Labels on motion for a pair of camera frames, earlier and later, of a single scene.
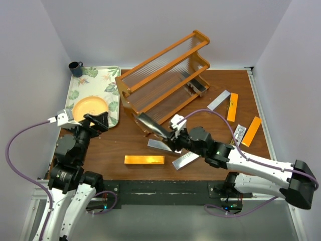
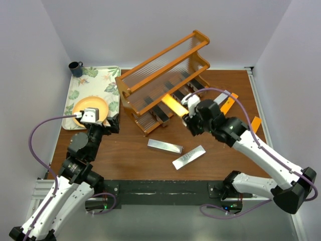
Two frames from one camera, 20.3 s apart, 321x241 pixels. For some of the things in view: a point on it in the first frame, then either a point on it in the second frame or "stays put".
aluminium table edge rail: [263, 114] stays put
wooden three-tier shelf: [167, 83] stays put
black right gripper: [175, 140] -> [190, 122]
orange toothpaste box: [232, 107] -> [228, 103]
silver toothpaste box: [218, 100] stays put
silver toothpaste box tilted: [185, 160] stays put
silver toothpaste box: [161, 144] stays put
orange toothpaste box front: [144, 159] -> [176, 106]
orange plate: [92, 105] stays put
